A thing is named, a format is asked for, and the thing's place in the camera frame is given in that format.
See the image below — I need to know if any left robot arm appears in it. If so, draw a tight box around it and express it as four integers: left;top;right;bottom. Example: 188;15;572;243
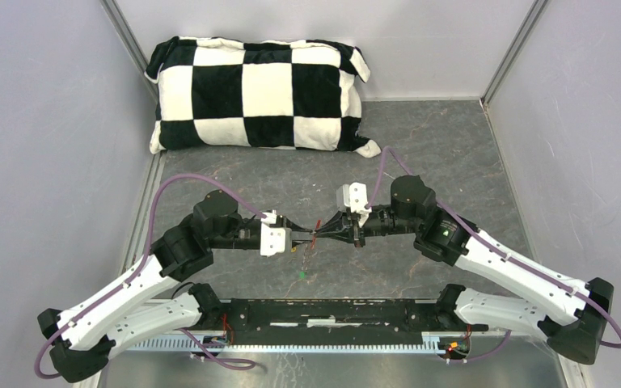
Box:
37;190;312;383

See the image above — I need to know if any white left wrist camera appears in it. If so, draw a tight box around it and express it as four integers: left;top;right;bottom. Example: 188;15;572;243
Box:
260;210;292;257

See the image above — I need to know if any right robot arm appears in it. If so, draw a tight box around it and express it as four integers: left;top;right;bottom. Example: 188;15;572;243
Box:
315;175;615;365

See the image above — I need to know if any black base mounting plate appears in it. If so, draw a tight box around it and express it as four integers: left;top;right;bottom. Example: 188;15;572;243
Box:
173;283;489;347

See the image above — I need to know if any left aluminium frame rail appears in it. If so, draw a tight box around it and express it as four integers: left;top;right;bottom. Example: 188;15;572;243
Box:
100;0;158;103

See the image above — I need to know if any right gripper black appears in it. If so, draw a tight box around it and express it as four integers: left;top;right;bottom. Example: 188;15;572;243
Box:
315;205;420;248

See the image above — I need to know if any aluminium frame rail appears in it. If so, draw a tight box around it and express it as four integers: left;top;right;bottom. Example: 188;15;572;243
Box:
100;0;158;103
479;0;549;110

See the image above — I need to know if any right aluminium frame rail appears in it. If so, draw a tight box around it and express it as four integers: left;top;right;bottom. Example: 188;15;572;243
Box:
479;0;549;110

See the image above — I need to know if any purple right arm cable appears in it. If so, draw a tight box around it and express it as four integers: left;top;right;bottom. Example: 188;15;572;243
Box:
366;146;621;350

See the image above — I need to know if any white slotted cable duct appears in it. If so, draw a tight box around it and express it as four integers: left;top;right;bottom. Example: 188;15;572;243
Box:
129;334;458;356

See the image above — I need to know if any black white checkered pillow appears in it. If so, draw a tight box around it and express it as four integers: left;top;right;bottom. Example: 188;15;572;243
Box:
145;36;381;158

